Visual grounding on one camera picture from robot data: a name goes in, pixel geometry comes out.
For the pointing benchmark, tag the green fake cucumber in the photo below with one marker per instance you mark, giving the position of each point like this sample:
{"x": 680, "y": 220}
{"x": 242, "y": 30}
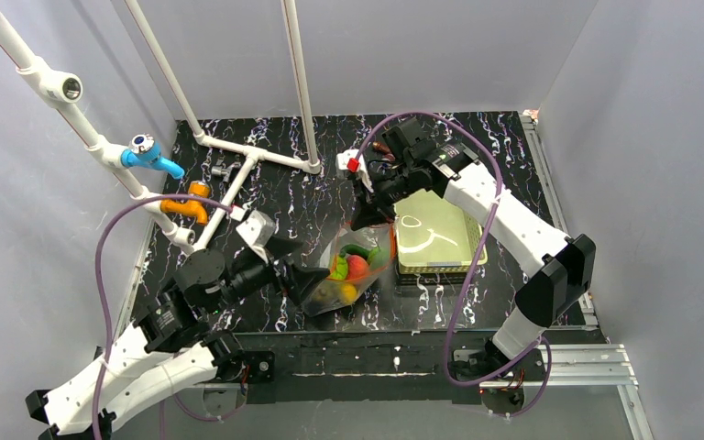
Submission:
{"x": 357, "y": 250}

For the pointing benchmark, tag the clear zip top bag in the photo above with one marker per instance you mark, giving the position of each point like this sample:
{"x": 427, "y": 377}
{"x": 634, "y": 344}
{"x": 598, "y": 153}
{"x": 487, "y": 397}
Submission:
{"x": 376, "y": 236}

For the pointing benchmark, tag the grey metal faucet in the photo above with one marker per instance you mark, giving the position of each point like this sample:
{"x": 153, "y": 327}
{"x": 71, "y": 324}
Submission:
{"x": 225, "y": 172}

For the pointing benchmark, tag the orange plastic faucet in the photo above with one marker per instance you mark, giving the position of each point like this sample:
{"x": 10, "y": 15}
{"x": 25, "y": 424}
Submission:
{"x": 189, "y": 208}

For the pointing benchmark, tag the aluminium frame rail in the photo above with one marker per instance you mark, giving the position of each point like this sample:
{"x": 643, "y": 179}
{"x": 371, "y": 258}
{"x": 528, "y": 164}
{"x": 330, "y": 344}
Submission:
{"x": 570, "y": 364}

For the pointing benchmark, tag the blue plastic faucet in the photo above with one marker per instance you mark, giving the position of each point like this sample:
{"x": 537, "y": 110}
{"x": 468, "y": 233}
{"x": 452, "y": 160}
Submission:
{"x": 144, "y": 151}

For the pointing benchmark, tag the white PVC pipe frame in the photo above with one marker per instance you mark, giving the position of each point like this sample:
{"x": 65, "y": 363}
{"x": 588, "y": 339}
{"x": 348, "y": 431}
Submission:
{"x": 186, "y": 225}

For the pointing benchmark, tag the yellow-green plastic basket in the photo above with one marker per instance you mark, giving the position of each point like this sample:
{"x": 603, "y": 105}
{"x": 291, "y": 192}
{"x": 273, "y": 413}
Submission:
{"x": 433, "y": 236}

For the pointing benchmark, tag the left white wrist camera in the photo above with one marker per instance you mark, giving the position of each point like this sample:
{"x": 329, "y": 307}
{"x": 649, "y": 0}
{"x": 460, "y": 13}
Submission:
{"x": 255, "y": 228}

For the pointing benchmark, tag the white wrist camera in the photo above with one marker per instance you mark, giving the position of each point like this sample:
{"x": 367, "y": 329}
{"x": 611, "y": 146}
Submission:
{"x": 349, "y": 163}
{"x": 255, "y": 228}

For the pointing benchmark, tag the red fake tomato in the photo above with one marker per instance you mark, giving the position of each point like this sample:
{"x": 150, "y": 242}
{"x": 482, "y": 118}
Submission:
{"x": 358, "y": 268}

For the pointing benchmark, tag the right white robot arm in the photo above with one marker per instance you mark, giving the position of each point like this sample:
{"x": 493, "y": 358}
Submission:
{"x": 412, "y": 146}

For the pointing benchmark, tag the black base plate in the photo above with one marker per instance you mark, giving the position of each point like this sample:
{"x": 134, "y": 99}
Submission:
{"x": 352, "y": 367}

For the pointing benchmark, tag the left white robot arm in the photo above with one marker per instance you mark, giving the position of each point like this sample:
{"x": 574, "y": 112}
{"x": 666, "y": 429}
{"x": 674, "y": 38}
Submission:
{"x": 170, "y": 345}

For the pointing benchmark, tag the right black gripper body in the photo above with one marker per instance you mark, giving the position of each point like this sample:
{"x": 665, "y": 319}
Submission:
{"x": 370, "y": 196}

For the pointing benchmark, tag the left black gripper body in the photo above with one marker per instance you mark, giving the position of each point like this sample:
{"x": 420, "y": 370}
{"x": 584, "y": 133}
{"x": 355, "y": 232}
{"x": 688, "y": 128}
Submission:
{"x": 285, "y": 270}

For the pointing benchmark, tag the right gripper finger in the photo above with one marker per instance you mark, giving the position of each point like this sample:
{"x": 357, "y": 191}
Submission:
{"x": 384, "y": 196}
{"x": 363, "y": 218}

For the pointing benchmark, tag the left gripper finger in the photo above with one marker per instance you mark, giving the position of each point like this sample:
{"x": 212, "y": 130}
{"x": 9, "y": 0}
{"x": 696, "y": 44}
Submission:
{"x": 297, "y": 281}
{"x": 281, "y": 246}

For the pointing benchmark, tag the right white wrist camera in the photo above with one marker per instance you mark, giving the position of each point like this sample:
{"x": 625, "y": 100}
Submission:
{"x": 349, "y": 163}

